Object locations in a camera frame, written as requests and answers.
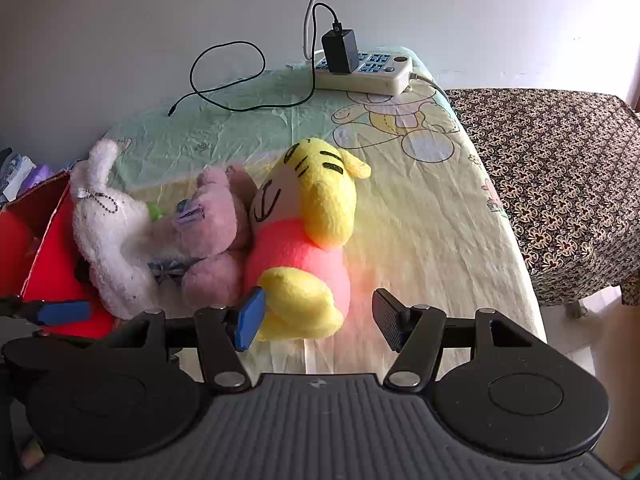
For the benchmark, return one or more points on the pink bear plush toy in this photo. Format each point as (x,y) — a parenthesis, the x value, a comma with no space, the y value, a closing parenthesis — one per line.
(215,230)

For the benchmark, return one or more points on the cartoon printed bedsheet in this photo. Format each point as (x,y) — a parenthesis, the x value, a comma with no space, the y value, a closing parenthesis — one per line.
(425,210)

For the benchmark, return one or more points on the blue checked tissue pack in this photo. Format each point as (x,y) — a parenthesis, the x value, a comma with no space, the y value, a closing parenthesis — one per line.
(17,175)

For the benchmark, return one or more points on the purple tissue pack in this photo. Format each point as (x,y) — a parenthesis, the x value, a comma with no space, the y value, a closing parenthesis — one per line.
(40,175)

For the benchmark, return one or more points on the white rabbit plush toy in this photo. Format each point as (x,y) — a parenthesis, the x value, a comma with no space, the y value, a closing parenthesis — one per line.
(110,240)

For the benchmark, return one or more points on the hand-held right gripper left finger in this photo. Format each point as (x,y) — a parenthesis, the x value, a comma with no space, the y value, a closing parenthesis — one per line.
(250,322)

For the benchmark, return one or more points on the white power strip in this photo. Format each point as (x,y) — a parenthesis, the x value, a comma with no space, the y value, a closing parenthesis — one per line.
(385,77)

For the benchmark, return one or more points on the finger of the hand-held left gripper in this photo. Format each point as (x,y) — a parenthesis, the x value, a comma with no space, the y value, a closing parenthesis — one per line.
(65,312)

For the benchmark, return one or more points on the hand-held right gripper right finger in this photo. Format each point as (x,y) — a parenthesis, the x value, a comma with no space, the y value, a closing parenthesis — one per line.
(387,320)

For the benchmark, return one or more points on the black power adapter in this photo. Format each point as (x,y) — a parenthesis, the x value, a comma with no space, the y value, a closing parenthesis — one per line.
(340,50)

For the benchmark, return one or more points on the brown patterned cloth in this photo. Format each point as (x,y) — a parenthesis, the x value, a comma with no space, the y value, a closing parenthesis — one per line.
(550,185)

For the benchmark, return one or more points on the yellow tiger plush toy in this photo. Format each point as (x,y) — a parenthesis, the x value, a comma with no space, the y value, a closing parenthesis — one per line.
(300,260)

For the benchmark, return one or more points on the red cardboard box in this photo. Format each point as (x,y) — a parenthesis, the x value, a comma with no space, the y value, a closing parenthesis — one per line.
(55,260)

